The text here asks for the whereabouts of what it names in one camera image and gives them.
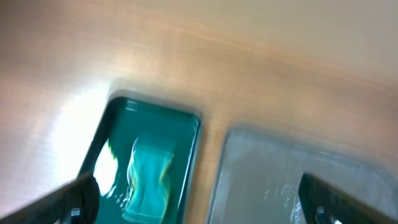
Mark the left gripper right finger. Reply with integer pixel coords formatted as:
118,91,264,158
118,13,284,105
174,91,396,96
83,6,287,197
298,173,397,224

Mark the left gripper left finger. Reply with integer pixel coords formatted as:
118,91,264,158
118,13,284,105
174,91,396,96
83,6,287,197
1,174,100,224

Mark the green yellow sponge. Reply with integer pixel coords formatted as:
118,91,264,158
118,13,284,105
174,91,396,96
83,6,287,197
122,135,174,223

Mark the small black water tray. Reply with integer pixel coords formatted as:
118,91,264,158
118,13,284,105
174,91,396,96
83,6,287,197
80,96,202,224

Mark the large dark serving tray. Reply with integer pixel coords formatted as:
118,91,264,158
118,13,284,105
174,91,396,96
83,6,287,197
206,127,397,223

